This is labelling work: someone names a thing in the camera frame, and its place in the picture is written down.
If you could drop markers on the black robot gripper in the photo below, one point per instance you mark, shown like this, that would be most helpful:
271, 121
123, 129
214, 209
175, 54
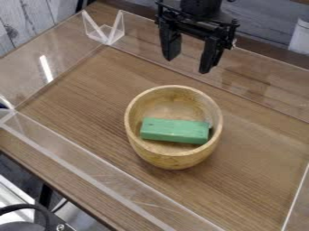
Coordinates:
199, 19

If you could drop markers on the brown wooden bowl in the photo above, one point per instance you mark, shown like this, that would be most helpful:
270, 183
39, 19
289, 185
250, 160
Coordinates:
180, 103

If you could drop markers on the green rectangular block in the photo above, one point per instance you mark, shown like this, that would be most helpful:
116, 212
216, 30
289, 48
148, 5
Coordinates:
176, 131

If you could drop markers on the white cylindrical container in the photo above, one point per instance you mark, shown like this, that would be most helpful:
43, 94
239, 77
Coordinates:
299, 37

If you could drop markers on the black table leg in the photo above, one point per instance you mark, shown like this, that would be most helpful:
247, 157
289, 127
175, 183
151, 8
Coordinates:
45, 196

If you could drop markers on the clear acrylic corner bracket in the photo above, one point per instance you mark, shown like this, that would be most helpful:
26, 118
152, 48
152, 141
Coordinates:
104, 34

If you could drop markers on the clear acrylic front wall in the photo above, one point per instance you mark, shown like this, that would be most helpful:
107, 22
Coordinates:
117, 199

